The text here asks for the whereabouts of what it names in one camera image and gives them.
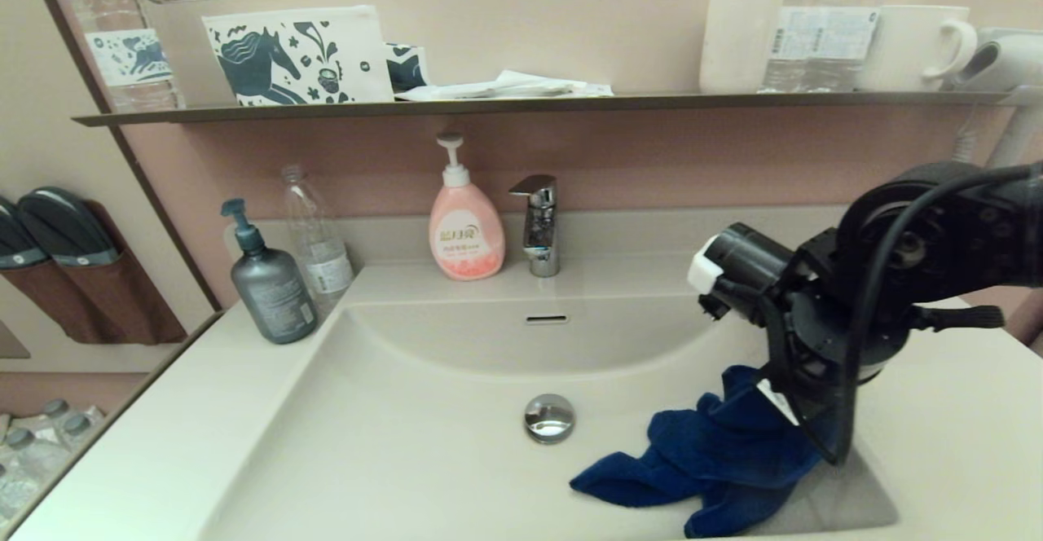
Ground grey wall shelf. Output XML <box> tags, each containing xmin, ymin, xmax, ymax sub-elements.
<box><xmin>72</xmin><ymin>90</ymin><xmax>1043</xmax><ymax>128</ymax></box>

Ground white hair dryer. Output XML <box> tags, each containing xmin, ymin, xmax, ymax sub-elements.
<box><xmin>949</xmin><ymin>26</ymin><xmax>1043</xmax><ymax>169</ymax></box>

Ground clear empty plastic bottle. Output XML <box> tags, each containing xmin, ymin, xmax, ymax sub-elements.
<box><xmin>281</xmin><ymin>164</ymin><xmax>356</xmax><ymax>311</ymax></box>

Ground blue microfiber towel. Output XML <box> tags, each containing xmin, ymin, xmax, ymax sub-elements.
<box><xmin>569</xmin><ymin>364</ymin><xmax>840</xmax><ymax>539</ymax></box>

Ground grey capped water bottle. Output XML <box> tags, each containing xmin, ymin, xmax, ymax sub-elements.
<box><xmin>37</xmin><ymin>399</ymin><xmax>107</xmax><ymax>444</ymax></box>
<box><xmin>0</xmin><ymin>429</ymin><xmax>70</xmax><ymax>521</ymax></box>
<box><xmin>55</xmin><ymin>415</ymin><xmax>104</xmax><ymax>460</ymax></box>

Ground chrome faucet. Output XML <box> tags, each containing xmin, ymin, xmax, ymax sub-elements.
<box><xmin>508</xmin><ymin>174</ymin><xmax>561</xmax><ymax>279</ymax></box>

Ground white ceramic mug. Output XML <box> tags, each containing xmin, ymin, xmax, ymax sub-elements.
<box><xmin>856</xmin><ymin>4</ymin><xmax>979</xmax><ymax>93</ymax></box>

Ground chrome drain stopper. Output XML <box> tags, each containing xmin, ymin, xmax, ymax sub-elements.
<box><xmin>523</xmin><ymin>394</ymin><xmax>576</xmax><ymax>445</ymax></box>

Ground small patterned pouch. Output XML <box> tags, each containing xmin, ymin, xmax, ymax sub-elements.
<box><xmin>383</xmin><ymin>42</ymin><xmax>430</xmax><ymax>95</ymax></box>

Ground grey pump dispenser bottle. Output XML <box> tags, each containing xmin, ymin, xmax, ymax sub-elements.
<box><xmin>219</xmin><ymin>198</ymin><xmax>319</xmax><ymax>345</ymax></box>

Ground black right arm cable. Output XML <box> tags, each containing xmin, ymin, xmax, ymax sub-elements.
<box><xmin>697</xmin><ymin>162</ymin><xmax>1043</xmax><ymax>467</ymax></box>

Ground white toiletry packets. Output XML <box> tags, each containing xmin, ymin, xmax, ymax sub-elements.
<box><xmin>393</xmin><ymin>69</ymin><xmax>614</xmax><ymax>102</ymax></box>

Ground brown slipper holder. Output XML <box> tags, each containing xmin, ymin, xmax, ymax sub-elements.
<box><xmin>0</xmin><ymin>201</ymin><xmax>188</xmax><ymax>346</ymax></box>

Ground horse label water bottle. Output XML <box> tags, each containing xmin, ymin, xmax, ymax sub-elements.
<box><xmin>51</xmin><ymin>0</ymin><xmax>184</xmax><ymax>112</ymax></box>

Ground white label water bottle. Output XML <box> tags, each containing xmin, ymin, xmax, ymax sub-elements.
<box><xmin>815</xmin><ymin>0</ymin><xmax>885</xmax><ymax>92</ymax></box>
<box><xmin>759</xmin><ymin>0</ymin><xmax>825</xmax><ymax>93</ymax></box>

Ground pink soap pump bottle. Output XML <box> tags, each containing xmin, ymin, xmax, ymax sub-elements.
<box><xmin>428</xmin><ymin>132</ymin><xmax>506</xmax><ymax>282</ymax></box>

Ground white handleless cup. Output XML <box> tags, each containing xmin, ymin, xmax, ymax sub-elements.
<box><xmin>698</xmin><ymin>0</ymin><xmax>785</xmax><ymax>95</ymax></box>

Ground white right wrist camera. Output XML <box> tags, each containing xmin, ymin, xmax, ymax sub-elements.
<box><xmin>687</xmin><ymin>234</ymin><xmax>722</xmax><ymax>296</ymax></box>

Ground white ceramic sink basin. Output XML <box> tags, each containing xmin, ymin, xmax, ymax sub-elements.
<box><xmin>200</xmin><ymin>292</ymin><xmax>901</xmax><ymax>541</ymax></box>

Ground horse print pouch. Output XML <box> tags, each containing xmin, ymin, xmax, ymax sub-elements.
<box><xmin>200</xmin><ymin>5</ymin><xmax>395</xmax><ymax>108</ymax></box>

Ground grey slipper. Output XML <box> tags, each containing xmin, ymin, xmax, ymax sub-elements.
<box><xmin>0</xmin><ymin>197</ymin><xmax>47</xmax><ymax>271</ymax></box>
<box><xmin>16</xmin><ymin>187</ymin><xmax>119</xmax><ymax>268</ymax></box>

